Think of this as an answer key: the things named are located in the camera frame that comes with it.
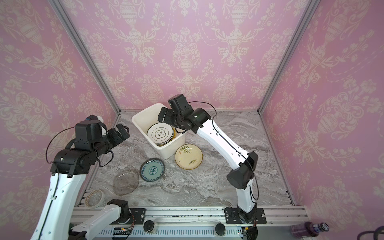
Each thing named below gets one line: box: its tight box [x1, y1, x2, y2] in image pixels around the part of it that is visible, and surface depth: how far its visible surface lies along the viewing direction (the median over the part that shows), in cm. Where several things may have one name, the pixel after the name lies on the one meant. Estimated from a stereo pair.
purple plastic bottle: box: [290, 221, 330, 239], surface depth 61 cm
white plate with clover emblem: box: [146, 122, 174, 145], surface depth 105 cm
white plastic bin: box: [131, 103, 187, 160], surface depth 98 cm
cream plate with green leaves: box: [174, 144, 204, 170], surface depth 96 cm
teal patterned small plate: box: [139, 157, 166, 182], surface depth 91 cm
